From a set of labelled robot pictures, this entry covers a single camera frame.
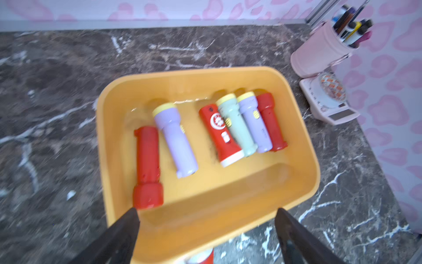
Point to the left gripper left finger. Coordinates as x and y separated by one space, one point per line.
116 245

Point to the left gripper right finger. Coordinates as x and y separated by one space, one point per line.
298 245

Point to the plain red flashlight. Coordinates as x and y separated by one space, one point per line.
148 192

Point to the red flashlight white head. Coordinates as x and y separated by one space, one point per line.
227 149

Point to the green flashlight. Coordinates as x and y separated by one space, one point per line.
230 111

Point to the yellow plastic storage tray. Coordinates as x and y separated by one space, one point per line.
216 203

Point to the red flashlight white logo centre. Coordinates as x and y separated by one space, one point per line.
204 257

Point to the pink pen holder cup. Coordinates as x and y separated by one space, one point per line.
322 50

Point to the pens in cup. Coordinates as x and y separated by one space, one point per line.
348 29

